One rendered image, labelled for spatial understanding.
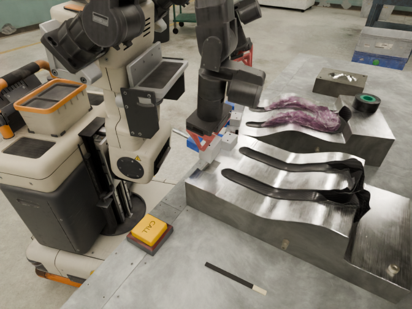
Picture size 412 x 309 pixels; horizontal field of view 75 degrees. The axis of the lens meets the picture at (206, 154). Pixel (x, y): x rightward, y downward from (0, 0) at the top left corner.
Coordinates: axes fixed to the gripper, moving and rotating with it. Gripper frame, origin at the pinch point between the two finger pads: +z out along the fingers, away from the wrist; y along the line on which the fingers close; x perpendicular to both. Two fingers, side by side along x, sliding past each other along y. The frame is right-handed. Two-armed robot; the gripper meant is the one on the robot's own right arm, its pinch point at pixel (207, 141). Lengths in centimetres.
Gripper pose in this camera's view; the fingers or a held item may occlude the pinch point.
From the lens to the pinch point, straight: 66.0
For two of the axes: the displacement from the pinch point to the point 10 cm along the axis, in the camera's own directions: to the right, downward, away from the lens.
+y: 5.1, -6.4, 5.7
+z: -0.5, 6.4, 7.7
